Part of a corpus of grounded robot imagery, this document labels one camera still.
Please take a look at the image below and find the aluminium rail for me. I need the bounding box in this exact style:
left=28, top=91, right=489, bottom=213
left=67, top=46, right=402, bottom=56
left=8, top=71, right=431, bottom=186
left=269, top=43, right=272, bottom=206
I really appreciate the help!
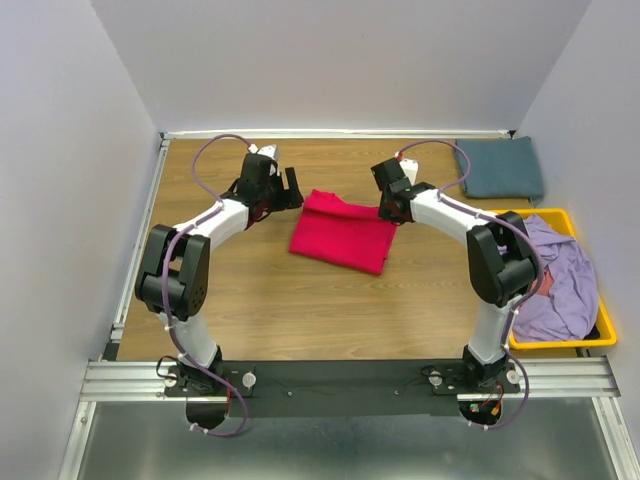
left=80, top=357, right=620, bottom=402
left=100, top=138, right=170, bottom=361

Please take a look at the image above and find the pink garment in bin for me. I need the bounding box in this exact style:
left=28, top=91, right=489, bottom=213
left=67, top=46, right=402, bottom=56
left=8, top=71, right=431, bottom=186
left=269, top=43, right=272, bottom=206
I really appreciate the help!
left=535, top=269, right=554, bottom=297

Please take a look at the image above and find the folded grey-blue t shirt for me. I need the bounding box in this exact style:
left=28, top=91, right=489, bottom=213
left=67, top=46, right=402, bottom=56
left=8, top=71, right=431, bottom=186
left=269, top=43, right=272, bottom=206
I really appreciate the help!
left=455, top=137, right=545, bottom=199

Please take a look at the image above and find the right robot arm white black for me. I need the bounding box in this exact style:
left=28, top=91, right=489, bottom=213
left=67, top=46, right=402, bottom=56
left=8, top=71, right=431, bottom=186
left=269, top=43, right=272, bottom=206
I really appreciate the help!
left=377, top=178, right=541, bottom=392

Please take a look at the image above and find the lavender t shirt in bin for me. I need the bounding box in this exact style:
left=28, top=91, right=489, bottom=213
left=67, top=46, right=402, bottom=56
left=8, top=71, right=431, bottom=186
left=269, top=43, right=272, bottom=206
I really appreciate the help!
left=513, top=215, right=599, bottom=343

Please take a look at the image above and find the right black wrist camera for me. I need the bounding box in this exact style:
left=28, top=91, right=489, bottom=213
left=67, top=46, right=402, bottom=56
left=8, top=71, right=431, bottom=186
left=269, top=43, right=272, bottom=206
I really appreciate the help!
left=371, top=158, right=419, bottom=192

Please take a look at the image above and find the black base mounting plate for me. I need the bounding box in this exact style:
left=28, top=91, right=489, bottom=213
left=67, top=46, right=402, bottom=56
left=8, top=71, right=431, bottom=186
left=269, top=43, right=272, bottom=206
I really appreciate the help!
left=162, top=359, right=521, bottom=419

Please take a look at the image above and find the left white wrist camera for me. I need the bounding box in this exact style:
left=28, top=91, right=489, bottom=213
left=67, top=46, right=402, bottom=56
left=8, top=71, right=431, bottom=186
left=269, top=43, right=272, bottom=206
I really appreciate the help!
left=248, top=144, right=280, bottom=176

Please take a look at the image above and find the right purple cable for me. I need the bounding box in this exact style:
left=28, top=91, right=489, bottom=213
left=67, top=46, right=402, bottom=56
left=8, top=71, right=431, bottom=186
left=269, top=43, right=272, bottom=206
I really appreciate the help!
left=394, top=139, right=544, bottom=431

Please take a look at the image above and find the aluminium left side rail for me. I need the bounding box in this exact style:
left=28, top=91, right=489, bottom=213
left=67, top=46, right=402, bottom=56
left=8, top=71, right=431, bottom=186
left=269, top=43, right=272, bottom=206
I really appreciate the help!
left=100, top=138, right=170, bottom=361

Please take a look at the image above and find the yellow plastic bin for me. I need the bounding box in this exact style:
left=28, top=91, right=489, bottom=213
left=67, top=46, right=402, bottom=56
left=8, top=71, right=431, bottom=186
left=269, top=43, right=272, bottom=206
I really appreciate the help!
left=509, top=208, right=617, bottom=351

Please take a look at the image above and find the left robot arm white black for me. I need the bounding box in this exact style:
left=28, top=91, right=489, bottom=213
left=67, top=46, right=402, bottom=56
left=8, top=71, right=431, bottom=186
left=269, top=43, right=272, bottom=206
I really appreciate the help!
left=134, top=160, right=303, bottom=395

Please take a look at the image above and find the red t shirt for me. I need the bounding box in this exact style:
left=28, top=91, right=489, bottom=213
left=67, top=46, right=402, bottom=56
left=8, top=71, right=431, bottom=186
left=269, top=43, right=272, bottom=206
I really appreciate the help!
left=289, top=189, right=396, bottom=275

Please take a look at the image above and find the aluminium front rail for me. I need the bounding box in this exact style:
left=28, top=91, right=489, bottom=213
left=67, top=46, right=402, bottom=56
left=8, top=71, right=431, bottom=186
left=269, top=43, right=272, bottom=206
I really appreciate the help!
left=80, top=357, right=620, bottom=402

